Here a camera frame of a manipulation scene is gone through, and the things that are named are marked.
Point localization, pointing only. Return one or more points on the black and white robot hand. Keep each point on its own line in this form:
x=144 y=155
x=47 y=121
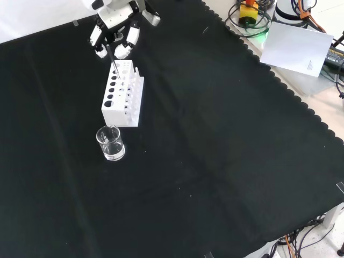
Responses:
x=114 y=14

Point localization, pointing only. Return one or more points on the white test tube rack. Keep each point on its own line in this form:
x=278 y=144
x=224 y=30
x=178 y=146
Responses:
x=114 y=114

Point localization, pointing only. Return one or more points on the clear cloth clip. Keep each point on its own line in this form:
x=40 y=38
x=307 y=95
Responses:
x=209 y=255
x=75 y=23
x=340 y=187

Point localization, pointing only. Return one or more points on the yellow stop button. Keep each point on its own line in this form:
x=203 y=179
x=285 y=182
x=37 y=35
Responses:
x=247 y=12

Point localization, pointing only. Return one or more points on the small clear glass beaker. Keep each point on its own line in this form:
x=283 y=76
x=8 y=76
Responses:
x=111 y=151

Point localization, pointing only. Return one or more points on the black bench cloth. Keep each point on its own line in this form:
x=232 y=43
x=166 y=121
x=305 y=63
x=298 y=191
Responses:
x=188 y=134

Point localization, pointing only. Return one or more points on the pale board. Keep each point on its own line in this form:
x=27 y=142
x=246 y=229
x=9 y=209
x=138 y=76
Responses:
x=293 y=48

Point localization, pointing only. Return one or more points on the black power adapter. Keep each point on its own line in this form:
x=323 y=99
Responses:
x=336 y=57

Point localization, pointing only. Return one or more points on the white bench leg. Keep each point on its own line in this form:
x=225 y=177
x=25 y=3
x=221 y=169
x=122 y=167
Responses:
x=332 y=216

